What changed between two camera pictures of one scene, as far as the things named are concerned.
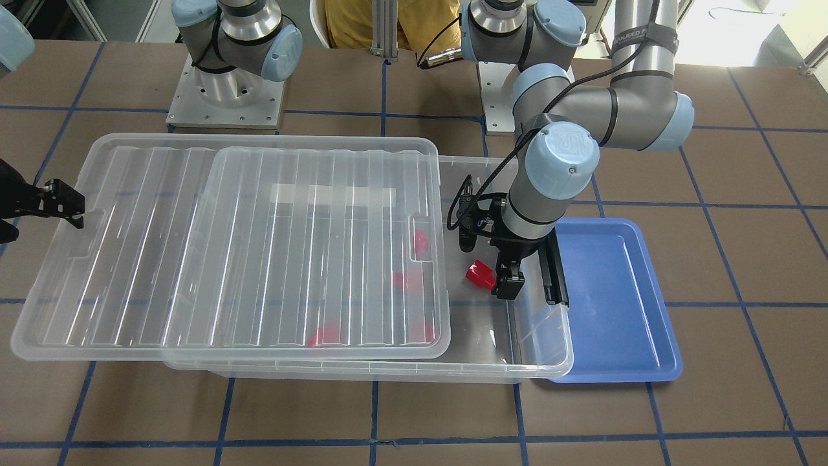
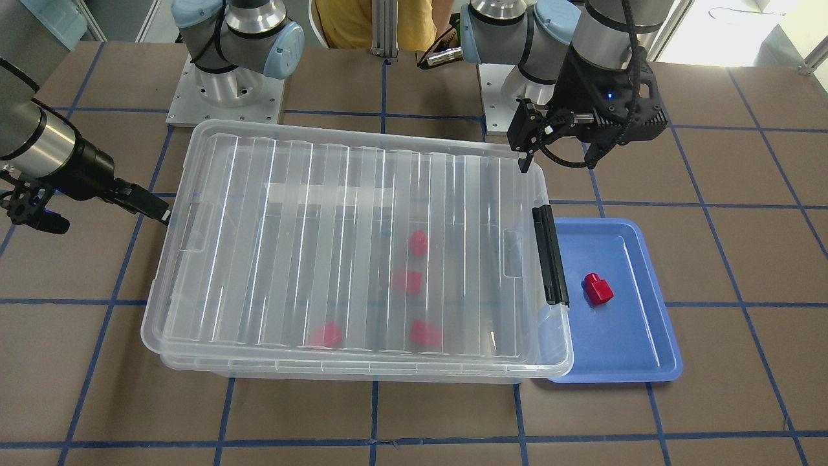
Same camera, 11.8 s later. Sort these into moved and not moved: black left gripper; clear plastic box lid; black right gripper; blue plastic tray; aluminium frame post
Moved: clear plastic box lid; black right gripper; black left gripper
Not moved: blue plastic tray; aluminium frame post
